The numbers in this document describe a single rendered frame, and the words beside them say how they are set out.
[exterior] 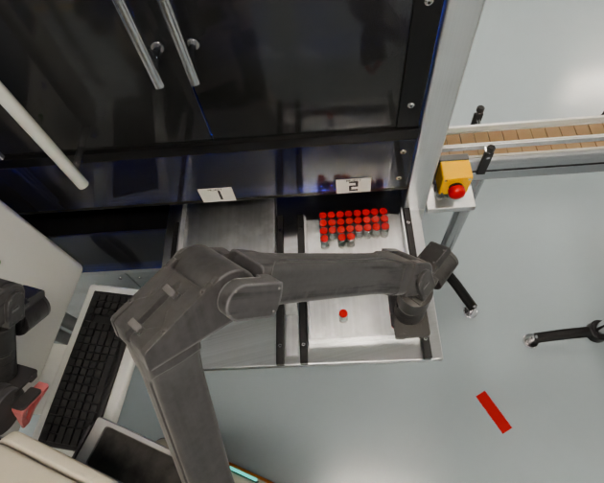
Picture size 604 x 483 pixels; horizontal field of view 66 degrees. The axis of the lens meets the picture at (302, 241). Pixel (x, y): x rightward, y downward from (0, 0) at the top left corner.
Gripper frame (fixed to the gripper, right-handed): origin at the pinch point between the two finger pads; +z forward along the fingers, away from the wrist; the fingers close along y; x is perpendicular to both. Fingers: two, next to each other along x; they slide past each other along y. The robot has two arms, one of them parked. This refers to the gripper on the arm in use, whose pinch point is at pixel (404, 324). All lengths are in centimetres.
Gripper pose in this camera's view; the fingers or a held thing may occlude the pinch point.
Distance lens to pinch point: 100.0
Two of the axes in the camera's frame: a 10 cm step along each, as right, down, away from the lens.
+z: 0.9, 4.5, 8.9
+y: -0.4, -8.9, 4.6
